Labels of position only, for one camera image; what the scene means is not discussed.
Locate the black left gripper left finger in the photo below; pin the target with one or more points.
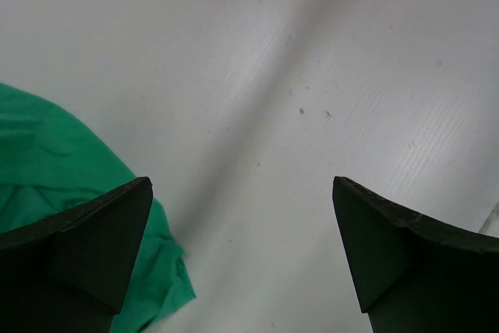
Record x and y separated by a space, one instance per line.
70 272

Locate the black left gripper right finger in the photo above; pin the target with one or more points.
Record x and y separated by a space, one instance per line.
412 272

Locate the green t shirt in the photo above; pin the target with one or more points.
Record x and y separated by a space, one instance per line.
50 162

